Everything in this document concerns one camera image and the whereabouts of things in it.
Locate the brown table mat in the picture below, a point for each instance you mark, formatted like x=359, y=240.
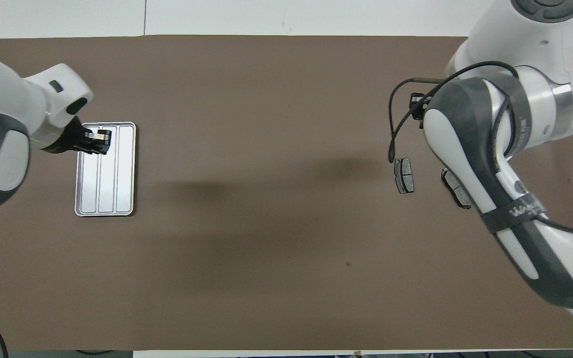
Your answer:
x=266, y=124

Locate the silver metal tray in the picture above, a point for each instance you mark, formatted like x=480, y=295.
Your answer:
x=117, y=184

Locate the rectangular dark brake pad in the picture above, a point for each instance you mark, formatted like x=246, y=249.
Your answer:
x=405, y=175

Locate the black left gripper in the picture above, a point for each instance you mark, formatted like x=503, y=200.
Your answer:
x=67, y=141

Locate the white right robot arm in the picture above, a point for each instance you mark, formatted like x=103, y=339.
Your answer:
x=465, y=139

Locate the elongated dark brake pad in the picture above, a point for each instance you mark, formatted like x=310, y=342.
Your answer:
x=451, y=183

